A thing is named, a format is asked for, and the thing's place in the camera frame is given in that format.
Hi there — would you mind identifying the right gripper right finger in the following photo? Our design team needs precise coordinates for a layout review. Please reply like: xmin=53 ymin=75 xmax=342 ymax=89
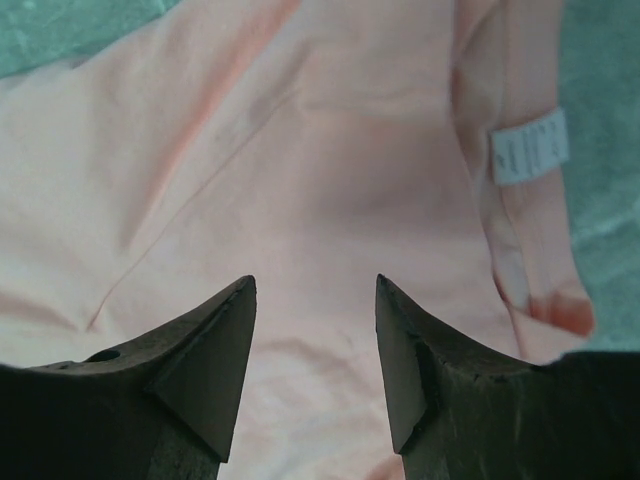
xmin=375 ymin=277 xmax=639 ymax=480

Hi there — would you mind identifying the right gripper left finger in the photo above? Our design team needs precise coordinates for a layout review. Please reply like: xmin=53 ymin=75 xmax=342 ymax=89
xmin=1 ymin=276 xmax=256 ymax=480

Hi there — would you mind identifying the salmon orange t shirt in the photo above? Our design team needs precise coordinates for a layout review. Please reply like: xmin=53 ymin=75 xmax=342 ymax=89
xmin=1 ymin=1 xmax=594 ymax=479

